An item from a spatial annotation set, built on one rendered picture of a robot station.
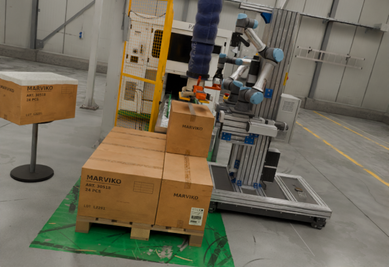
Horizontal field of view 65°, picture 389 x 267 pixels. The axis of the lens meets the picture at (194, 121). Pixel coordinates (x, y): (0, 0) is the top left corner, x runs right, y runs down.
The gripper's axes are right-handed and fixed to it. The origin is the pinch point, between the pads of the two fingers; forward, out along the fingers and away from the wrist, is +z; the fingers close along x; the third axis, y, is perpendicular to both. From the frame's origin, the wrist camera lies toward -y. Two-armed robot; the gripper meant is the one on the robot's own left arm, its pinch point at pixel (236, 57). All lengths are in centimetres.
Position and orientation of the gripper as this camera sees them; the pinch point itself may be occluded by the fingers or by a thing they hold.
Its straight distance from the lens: 267.1
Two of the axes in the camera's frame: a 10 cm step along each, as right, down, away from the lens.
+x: 0.2, 2.3, -9.7
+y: -9.8, -1.6, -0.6
